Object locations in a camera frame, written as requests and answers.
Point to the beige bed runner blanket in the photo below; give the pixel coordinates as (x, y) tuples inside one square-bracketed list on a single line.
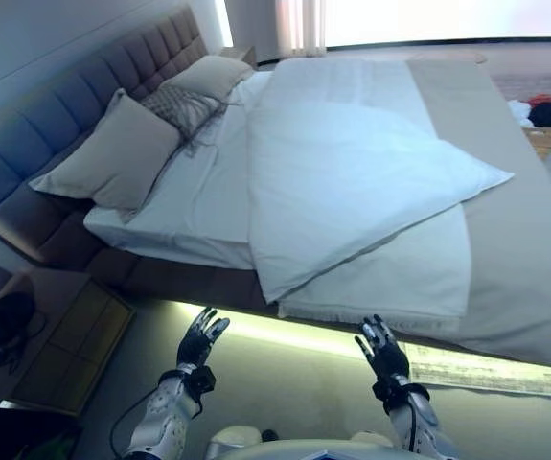
[(505, 230)]

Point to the large beige pillow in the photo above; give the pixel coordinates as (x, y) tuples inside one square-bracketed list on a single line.
[(112, 158)]

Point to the black headset on nightstand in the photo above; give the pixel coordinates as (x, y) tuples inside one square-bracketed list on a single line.
[(2, 326)]

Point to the brown bed frame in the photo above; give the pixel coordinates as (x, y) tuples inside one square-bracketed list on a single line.
[(169, 273)]

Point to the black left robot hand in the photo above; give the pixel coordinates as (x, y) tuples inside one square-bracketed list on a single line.
[(197, 342)]

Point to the wooden far nightstand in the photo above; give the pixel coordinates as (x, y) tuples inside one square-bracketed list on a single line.
[(239, 53)]

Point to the white duvet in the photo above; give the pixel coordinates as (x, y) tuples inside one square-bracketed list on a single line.
[(351, 177)]

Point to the small beige pillow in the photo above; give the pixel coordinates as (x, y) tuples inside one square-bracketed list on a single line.
[(208, 76)]

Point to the white cloth on floor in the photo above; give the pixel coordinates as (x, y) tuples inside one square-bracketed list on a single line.
[(519, 112)]

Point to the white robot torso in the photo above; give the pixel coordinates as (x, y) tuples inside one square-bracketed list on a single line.
[(304, 445)]

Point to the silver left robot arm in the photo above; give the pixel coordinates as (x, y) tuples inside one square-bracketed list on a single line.
[(165, 417)]

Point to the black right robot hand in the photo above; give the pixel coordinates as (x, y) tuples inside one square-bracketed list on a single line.
[(387, 352)]

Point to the grey tufted headboard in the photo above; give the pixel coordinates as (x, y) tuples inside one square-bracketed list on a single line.
[(54, 115)]

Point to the patterned fringed cushion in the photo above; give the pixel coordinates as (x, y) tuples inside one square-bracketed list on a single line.
[(184, 112)]

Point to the laundry basket with clothes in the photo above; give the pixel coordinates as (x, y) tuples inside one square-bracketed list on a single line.
[(543, 91)]

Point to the white curtain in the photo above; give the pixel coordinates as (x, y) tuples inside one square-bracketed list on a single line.
[(301, 24)]

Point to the wooden nightstand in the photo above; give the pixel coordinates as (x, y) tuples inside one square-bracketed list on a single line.
[(59, 340), (239, 53)]

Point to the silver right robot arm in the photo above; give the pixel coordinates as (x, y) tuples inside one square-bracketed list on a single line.
[(414, 417)]

